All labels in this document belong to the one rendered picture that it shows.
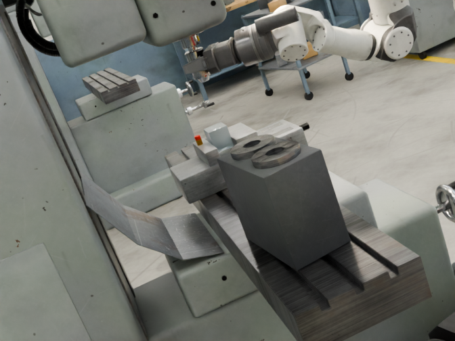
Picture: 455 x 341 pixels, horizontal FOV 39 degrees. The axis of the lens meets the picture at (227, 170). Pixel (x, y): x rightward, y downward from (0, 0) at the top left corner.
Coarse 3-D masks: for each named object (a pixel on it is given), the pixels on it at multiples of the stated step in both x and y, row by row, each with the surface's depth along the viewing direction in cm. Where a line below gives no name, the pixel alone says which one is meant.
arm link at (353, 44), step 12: (372, 24) 158; (336, 36) 150; (348, 36) 152; (360, 36) 153; (372, 36) 155; (384, 36) 152; (336, 48) 151; (348, 48) 152; (360, 48) 153; (372, 48) 154; (360, 60) 156; (372, 60) 157; (384, 60) 157
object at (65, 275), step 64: (0, 0) 155; (0, 64) 122; (0, 128) 125; (0, 192) 127; (64, 192) 131; (0, 256) 130; (64, 256) 134; (0, 320) 133; (64, 320) 136; (128, 320) 141
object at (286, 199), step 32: (224, 160) 125; (256, 160) 114; (288, 160) 112; (320, 160) 112; (256, 192) 115; (288, 192) 111; (320, 192) 113; (256, 224) 124; (288, 224) 112; (320, 224) 114; (288, 256) 115; (320, 256) 116
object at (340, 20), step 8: (240, 0) 747; (248, 0) 723; (256, 0) 725; (232, 8) 720; (336, 8) 822; (360, 8) 761; (336, 16) 823; (344, 16) 801; (352, 16) 779; (360, 16) 764; (360, 24) 768; (176, 48) 781; (184, 64) 788; (240, 64) 742; (184, 72) 792; (216, 72) 742; (224, 72) 739; (192, 88) 797; (200, 88) 734
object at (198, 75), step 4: (192, 56) 152; (196, 56) 152; (200, 56) 153; (188, 60) 153; (192, 60) 153; (196, 72) 154; (200, 72) 153; (204, 72) 154; (208, 72) 154; (196, 76) 154; (200, 76) 154; (204, 76) 154
